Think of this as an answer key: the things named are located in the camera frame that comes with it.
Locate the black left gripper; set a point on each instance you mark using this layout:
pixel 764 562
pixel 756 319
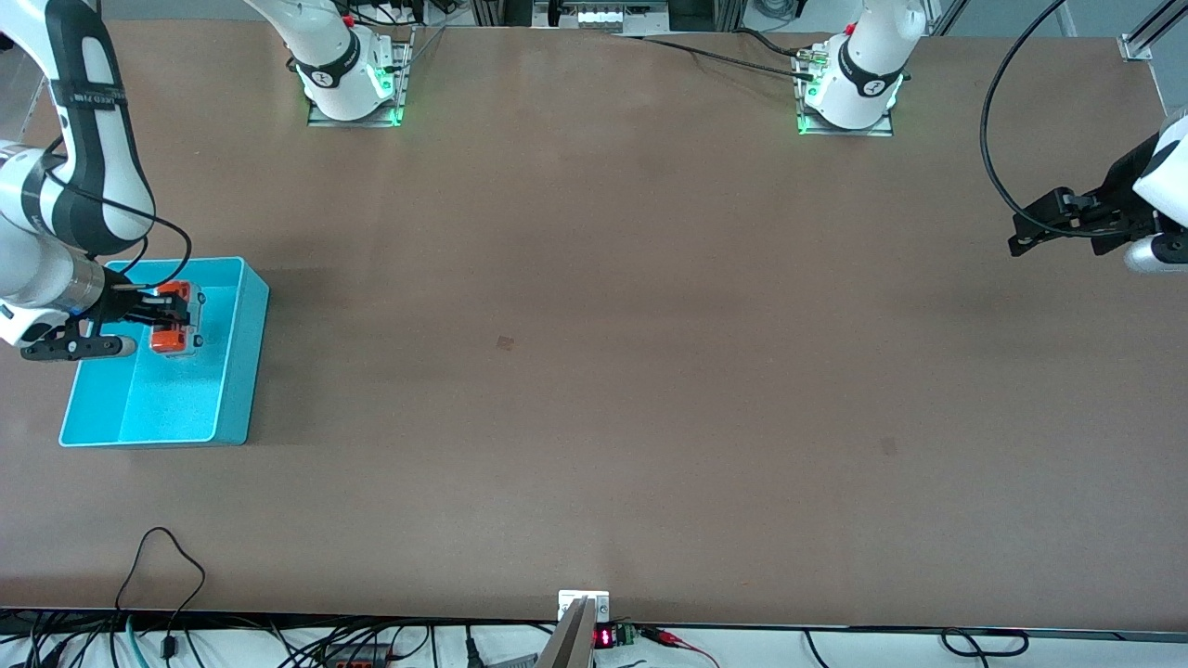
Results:
pixel 1120 197

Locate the aluminium corner bracket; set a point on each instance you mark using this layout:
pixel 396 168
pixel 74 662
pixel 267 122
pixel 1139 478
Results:
pixel 1137 46

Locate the orange toy bus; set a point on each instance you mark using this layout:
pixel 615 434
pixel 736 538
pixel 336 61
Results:
pixel 167 342

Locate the grey metal bar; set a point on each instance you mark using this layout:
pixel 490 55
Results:
pixel 568 640

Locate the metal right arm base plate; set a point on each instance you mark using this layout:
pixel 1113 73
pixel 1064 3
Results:
pixel 394 93

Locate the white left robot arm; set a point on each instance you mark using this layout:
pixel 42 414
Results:
pixel 863 65

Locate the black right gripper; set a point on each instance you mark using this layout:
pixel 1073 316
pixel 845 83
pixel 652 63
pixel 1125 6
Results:
pixel 126 304

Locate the blue plastic box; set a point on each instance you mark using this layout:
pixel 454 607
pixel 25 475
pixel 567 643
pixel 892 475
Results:
pixel 204 399

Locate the red LED display module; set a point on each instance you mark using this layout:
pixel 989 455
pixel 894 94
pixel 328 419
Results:
pixel 608 637

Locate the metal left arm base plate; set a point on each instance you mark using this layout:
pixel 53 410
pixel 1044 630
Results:
pixel 886 125

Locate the white table edge bracket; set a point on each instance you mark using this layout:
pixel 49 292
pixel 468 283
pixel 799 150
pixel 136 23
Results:
pixel 571 598

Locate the white lit device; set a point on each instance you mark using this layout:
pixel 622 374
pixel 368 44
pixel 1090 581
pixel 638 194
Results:
pixel 617 16

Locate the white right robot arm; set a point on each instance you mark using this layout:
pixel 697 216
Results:
pixel 83 139

